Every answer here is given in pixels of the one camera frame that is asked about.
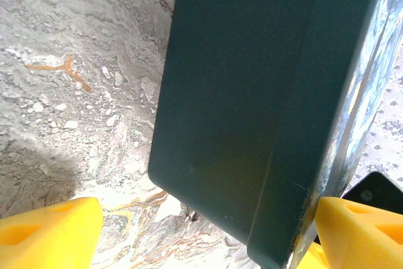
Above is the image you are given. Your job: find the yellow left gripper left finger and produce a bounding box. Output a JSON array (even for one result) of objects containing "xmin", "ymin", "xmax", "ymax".
[{"xmin": 0, "ymin": 197, "xmax": 103, "ymax": 269}]

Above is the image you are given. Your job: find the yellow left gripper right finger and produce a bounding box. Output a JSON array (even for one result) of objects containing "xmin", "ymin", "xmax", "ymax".
[{"xmin": 314, "ymin": 196, "xmax": 403, "ymax": 269}]

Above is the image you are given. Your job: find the starry night print box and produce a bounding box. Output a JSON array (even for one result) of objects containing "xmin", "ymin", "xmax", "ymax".
[{"xmin": 147, "ymin": 0, "xmax": 403, "ymax": 269}]

